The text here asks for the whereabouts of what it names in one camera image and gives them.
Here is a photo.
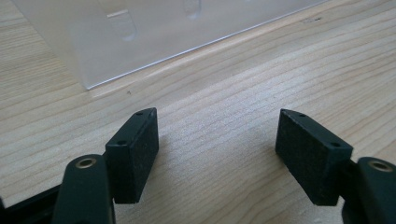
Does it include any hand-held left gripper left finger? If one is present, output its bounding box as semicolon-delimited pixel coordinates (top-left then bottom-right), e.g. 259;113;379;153
51;107;160;224

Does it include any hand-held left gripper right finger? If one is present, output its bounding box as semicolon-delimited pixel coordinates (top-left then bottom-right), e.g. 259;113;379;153
275;108;396;224

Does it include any clear plastic box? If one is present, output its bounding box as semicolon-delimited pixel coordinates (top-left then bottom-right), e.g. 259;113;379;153
11;0;328;91

